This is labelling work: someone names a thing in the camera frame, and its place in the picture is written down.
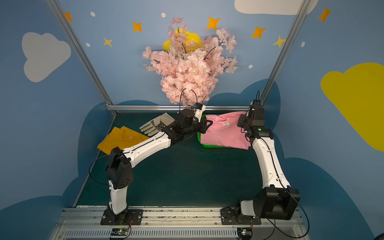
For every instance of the left frame post aluminium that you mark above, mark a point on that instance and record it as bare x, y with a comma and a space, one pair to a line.
65, 24

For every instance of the green plastic basket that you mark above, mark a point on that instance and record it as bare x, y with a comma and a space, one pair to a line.
207, 145

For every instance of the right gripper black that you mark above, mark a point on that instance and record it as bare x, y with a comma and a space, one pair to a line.
243, 121

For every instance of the right frame post aluminium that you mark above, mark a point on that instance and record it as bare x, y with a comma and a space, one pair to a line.
290, 38

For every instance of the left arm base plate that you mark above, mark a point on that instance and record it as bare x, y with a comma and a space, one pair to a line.
126, 217

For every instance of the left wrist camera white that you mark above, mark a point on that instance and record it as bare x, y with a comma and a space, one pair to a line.
198, 111

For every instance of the pink t-shirt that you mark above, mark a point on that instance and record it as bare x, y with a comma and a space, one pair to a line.
225, 132

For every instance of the white grey work glove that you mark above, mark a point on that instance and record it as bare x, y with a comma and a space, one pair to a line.
155, 125

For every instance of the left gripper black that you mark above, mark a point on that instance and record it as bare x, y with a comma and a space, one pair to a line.
202, 126

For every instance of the pink artificial blossom tree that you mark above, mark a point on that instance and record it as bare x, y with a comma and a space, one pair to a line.
190, 65

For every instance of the frame post aluminium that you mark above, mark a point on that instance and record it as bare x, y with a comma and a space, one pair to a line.
65, 24
290, 38

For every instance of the controller board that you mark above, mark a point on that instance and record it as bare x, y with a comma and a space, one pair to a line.
118, 233
244, 234

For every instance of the rear frame crossbar aluminium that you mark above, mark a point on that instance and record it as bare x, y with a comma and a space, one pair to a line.
156, 108

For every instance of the right controller board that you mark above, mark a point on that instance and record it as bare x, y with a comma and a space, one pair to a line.
244, 234

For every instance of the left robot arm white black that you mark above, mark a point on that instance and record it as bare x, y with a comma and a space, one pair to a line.
120, 166

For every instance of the yellow t-shirt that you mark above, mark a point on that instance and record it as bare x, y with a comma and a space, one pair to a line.
122, 138

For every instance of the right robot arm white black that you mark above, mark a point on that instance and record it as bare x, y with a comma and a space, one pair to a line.
277, 200

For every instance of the left controller board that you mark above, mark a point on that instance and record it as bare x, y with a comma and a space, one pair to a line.
118, 233

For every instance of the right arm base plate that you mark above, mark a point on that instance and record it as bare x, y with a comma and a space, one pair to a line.
230, 216

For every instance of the aluminium mounting rail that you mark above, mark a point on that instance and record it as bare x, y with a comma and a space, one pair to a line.
172, 223

